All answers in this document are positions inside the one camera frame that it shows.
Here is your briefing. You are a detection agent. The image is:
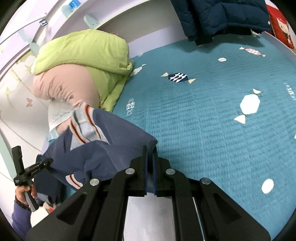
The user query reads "yellow navy puffer jacket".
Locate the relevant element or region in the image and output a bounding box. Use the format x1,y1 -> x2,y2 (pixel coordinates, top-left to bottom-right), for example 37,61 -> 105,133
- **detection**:
171,0 -> 271,46

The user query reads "grey navy varsity jacket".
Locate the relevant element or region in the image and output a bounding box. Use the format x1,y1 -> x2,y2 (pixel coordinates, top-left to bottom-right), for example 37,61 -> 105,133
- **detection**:
35,102 -> 158,204

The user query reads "purple left sleeve forearm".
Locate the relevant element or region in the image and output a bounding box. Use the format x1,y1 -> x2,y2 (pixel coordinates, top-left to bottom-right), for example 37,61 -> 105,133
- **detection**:
11,199 -> 32,240

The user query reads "red cartoon bag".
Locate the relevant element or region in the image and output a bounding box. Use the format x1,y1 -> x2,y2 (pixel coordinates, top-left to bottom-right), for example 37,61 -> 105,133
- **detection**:
266,4 -> 295,49

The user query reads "light blue pillow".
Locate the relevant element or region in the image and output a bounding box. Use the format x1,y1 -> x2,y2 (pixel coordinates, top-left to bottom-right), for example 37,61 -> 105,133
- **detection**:
47,99 -> 75,142

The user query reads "teal quilted bed cover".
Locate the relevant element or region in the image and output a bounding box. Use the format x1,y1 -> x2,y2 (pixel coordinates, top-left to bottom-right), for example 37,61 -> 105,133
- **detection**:
113,35 -> 295,238

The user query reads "pink folded duvet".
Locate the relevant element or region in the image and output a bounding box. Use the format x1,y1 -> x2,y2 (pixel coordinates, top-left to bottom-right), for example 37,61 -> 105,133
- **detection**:
32,63 -> 101,136

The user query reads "green folded duvet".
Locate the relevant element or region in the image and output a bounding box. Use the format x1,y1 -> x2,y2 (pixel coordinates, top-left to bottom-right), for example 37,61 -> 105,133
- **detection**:
33,29 -> 134,112

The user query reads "person left hand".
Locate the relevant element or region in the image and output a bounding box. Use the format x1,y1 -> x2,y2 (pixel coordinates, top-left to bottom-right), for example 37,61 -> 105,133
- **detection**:
15,182 -> 37,207

